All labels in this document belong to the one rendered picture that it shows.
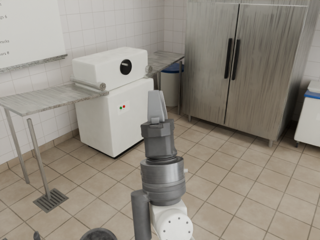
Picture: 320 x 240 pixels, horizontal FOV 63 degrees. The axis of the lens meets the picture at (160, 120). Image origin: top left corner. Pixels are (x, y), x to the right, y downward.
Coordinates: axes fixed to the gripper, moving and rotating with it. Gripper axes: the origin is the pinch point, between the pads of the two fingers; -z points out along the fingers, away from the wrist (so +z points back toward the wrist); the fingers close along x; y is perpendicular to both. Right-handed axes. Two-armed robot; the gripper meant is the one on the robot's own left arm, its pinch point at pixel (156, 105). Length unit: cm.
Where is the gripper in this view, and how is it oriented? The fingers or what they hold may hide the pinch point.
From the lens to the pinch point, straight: 52.2
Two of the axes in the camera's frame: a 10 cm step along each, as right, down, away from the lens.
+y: -9.9, 0.8, 1.4
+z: 0.9, 9.9, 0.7
